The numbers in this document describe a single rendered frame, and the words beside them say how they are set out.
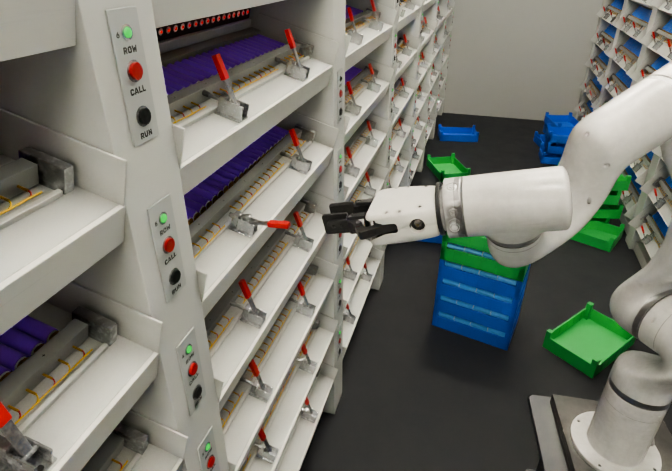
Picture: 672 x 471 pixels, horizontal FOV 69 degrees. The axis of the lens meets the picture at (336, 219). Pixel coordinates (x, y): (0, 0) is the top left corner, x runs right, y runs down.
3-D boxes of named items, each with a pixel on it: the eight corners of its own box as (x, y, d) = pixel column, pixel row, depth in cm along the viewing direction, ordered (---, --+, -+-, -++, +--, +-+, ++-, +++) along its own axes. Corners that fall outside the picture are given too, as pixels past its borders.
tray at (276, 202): (328, 164, 118) (339, 129, 112) (197, 326, 67) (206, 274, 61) (253, 134, 120) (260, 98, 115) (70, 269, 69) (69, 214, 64)
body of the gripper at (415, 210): (450, 249, 65) (370, 254, 69) (455, 215, 74) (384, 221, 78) (442, 199, 62) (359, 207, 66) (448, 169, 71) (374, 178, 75)
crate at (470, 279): (529, 272, 189) (533, 254, 185) (518, 300, 173) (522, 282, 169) (453, 251, 201) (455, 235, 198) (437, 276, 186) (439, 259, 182)
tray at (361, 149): (383, 144, 186) (395, 110, 178) (339, 216, 135) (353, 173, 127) (334, 125, 188) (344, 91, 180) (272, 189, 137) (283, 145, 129)
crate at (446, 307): (521, 305, 196) (525, 289, 192) (510, 335, 181) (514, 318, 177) (449, 283, 209) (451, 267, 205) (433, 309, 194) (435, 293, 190)
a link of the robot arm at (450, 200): (466, 249, 65) (444, 251, 66) (469, 219, 73) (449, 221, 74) (458, 192, 62) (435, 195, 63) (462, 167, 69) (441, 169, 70)
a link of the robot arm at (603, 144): (627, 152, 79) (476, 250, 76) (637, 66, 69) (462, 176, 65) (679, 178, 73) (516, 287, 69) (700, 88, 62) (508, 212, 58)
